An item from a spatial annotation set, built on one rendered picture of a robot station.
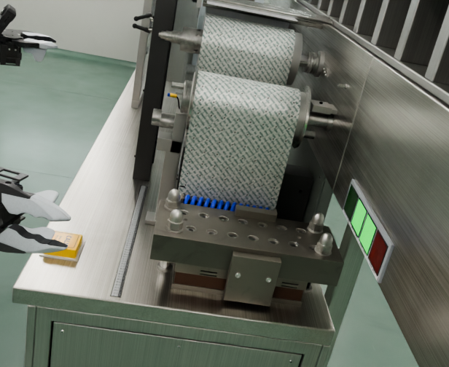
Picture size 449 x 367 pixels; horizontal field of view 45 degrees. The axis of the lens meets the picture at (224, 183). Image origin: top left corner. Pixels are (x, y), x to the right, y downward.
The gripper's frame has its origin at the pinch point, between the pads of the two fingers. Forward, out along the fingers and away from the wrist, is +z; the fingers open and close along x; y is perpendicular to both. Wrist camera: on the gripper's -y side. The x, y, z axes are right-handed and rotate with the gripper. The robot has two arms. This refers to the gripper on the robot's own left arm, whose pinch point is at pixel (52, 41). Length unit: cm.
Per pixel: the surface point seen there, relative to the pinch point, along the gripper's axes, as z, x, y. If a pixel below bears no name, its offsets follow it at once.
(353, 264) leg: 77, 68, 31
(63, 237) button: -2, 61, 23
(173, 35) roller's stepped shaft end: 26.7, 24.6, -14.0
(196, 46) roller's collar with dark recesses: 32.1, 28.6, -13.0
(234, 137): 33, 61, -4
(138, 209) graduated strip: 20, 44, 28
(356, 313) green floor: 159, 7, 123
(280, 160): 44, 65, -1
